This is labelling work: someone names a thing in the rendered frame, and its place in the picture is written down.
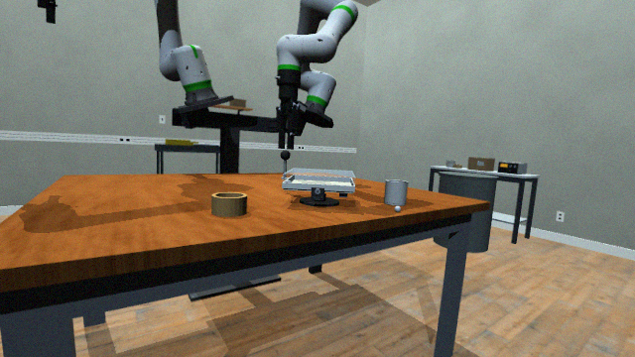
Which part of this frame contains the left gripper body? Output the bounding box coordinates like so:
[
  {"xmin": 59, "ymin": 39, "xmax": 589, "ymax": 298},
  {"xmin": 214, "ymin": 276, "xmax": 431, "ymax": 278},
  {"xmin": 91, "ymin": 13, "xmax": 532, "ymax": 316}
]
[{"xmin": 279, "ymin": 85, "xmax": 298, "ymax": 114}]

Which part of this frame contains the grey metal cylinder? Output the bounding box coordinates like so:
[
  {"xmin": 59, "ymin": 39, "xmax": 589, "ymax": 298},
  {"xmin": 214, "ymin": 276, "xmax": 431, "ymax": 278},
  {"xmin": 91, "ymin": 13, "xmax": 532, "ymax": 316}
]
[{"xmin": 384, "ymin": 179, "xmax": 408, "ymax": 206}]

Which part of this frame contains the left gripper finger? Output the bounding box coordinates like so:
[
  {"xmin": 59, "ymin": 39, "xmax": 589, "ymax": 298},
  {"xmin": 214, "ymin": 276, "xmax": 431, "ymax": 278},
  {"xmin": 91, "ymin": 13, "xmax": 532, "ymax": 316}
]
[
  {"xmin": 276, "ymin": 104, "xmax": 287, "ymax": 149},
  {"xmin": 285, "ymin": 102, "xmax": 301, "ymax": 150}
]

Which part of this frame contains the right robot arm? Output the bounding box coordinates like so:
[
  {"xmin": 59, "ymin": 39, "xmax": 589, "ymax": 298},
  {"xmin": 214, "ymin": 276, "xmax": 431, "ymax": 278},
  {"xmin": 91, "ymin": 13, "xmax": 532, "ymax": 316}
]
[{"xmin": 154, "ymin": 0, "xmax": 219, "ymax": 106}]

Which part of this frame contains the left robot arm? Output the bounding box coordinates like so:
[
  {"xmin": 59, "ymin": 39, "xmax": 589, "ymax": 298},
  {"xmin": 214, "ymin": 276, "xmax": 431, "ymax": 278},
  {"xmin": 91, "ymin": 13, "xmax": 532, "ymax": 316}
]
[{"xmin": 275, "ymin": 0, "xmax": 358, "ymax": 114}]

